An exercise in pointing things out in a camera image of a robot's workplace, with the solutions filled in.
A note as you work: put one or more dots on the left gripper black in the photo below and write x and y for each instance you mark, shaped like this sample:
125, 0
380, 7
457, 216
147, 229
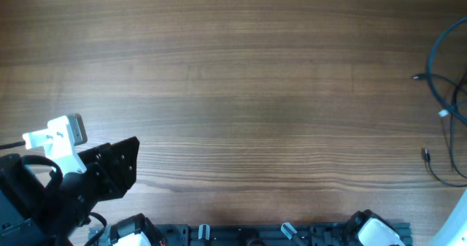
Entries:
117, 175

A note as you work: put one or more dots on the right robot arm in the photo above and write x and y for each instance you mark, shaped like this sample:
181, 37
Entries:
368, 229

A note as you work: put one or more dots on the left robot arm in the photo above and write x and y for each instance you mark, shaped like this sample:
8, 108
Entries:
43, 205

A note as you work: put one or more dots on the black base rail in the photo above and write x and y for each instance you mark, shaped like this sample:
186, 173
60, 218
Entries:
316, 234

